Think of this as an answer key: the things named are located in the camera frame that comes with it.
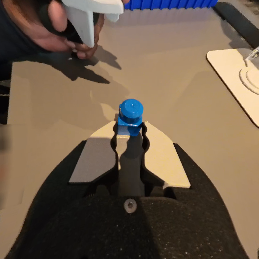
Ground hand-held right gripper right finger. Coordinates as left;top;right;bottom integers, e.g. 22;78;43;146
141;121;191;188

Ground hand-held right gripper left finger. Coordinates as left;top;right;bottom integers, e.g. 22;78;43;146
69;121;120;183

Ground blue one-stud building block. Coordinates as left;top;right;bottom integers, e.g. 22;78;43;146
117;98;144;136

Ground person's left hand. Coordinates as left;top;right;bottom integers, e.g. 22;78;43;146
4;0;105;59

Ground large blue plastic bin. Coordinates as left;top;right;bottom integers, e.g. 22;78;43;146
123;0;219;10

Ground white sign stand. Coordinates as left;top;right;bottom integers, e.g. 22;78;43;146
206;45;259;128

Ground person's dark jacket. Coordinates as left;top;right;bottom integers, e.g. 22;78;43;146
0;79;11;124

